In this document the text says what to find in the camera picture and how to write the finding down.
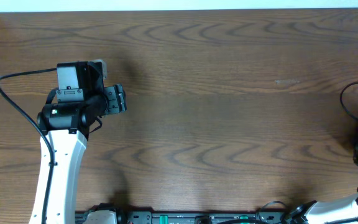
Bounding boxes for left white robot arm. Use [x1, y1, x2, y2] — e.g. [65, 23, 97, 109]
[29, 59, 127, 223]

